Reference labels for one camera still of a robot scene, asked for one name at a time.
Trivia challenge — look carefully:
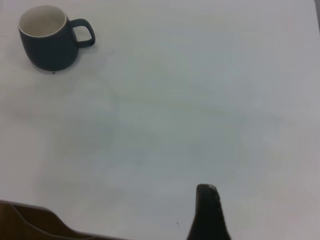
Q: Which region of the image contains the dark grey ceramic mug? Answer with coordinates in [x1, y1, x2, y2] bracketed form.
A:
[17, 4, 97, 72]

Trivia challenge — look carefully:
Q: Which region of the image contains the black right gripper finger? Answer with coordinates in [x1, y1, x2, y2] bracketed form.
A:
[186, 183, 232, 240]

